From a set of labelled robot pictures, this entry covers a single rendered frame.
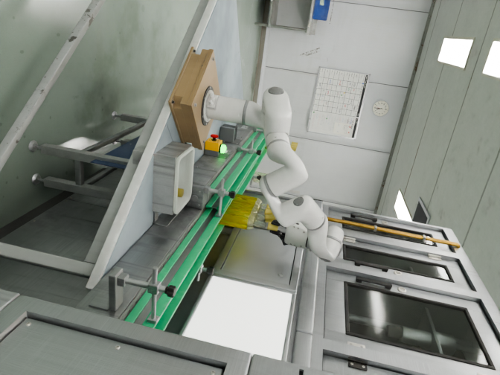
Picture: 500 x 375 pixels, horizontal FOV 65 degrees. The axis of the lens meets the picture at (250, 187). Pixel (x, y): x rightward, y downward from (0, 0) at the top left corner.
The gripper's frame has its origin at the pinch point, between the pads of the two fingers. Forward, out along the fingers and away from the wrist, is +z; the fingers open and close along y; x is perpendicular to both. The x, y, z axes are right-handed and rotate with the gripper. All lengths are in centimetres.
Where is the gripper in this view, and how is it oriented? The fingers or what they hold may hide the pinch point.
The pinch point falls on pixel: (275, 227)
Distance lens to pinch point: 169.6
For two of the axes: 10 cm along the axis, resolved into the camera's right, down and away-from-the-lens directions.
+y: 1.2, -9.1, -4.0
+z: -8.9, -2.8, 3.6
